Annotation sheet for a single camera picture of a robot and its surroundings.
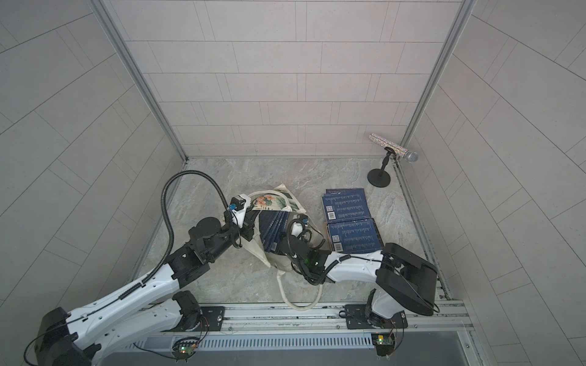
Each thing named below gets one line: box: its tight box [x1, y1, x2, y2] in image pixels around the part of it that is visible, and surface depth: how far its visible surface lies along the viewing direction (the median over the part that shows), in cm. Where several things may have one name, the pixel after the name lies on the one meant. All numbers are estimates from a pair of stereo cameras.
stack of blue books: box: [258, 210, 291, 255], surface depth 82 cm
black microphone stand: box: [367, 146, 397, 188], surface depth 109 cm
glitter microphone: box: [368, 132, 419, 163], surface depth 91 cm
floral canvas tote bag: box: [241, 184, 325, 312], surface depth 75 cm
